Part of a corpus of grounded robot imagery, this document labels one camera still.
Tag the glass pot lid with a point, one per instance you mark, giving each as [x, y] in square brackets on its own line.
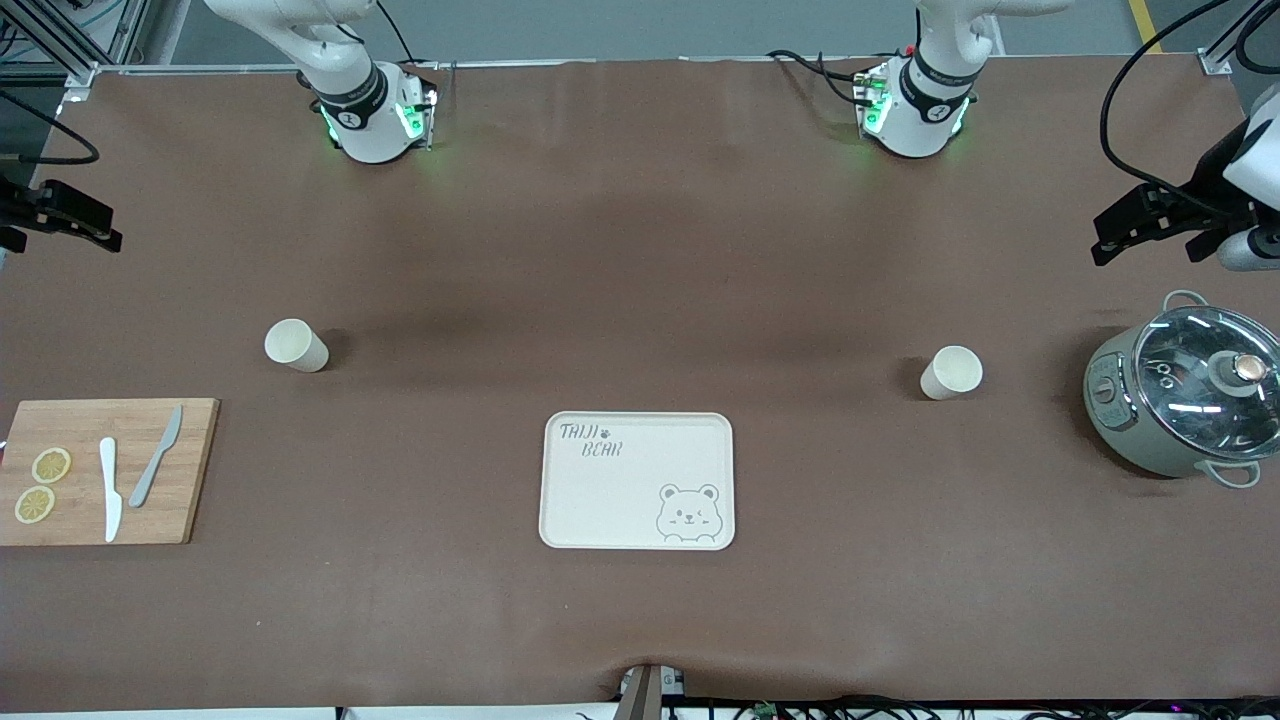
[1180, 370]

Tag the wooden cutting board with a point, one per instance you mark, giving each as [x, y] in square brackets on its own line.
[190, 480]

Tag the brown table cover mat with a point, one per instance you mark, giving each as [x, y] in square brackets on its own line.
[600, 250]

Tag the metal table edge bracket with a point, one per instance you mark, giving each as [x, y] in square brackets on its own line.
[645, 690]

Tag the green terminal connector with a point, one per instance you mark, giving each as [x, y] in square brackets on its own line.
[767, 710]

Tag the white plastic knife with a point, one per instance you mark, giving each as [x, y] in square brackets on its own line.
[110, 490]

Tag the white plastic cup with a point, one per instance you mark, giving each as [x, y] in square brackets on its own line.
[951, 372]
[297, 345]

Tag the cream bear print tray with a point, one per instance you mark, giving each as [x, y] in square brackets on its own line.
[620, 500]

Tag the green electric cooking pot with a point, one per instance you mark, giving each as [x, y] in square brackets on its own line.
[1110, 410]

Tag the lemon slice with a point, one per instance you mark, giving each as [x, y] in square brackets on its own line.
[35, 505]
[51, 465]

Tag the grey plastic knife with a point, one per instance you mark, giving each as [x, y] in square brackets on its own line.
[150, 470]

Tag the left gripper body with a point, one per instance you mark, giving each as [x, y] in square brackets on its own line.
[1204, 178]

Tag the aluminium frame post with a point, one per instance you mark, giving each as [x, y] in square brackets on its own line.
[1235, 35]
[60, 40]

